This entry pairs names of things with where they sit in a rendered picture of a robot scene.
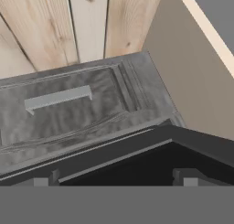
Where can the grey marbled cupboard drawer front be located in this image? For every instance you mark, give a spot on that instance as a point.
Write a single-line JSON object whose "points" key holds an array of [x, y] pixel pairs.
{"points": [[73, 124]]}

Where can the taupe cabinet side panel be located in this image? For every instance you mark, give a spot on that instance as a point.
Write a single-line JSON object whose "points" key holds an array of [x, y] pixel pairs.
{"points": [[195, 81]]}

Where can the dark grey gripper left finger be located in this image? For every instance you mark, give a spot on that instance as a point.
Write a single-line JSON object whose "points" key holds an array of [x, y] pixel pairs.
{"points": [[55, 176]]}

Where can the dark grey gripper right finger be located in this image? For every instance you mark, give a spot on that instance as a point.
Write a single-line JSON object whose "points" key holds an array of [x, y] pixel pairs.
{"points": [[179, 176]]}

